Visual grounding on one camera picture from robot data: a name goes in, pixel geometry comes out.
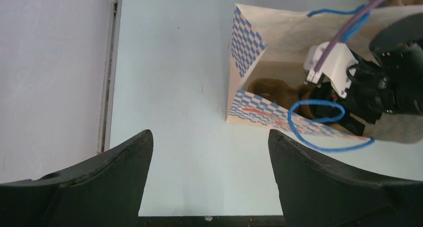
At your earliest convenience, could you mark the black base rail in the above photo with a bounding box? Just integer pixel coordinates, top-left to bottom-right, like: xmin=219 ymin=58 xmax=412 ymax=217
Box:
xmin=137 ymin=215 xmax=287 ymax=227

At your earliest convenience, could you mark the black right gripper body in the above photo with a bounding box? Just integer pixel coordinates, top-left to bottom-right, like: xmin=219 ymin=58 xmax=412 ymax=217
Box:
xmin=310 ymin=52 xmax=396 ymax=136

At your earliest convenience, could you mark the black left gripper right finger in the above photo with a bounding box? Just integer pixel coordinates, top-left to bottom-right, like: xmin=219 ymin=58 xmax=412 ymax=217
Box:
xmin=268 ymin=129 xmax=423 ymax=227

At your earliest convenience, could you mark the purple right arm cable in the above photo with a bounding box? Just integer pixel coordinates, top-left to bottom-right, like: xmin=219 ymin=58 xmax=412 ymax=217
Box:
xmin=313 ymin=0 xmax=411 ymax=73

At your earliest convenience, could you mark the blue checkered paper bag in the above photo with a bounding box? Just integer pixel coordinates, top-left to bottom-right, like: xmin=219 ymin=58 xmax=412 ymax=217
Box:
xmin=226 ymin=4 xmax=423 ymax=144

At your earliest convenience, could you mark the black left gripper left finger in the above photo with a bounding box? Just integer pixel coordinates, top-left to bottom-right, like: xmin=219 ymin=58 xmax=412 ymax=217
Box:
xmin=0 ymin=130 xmax=154 ymax=227

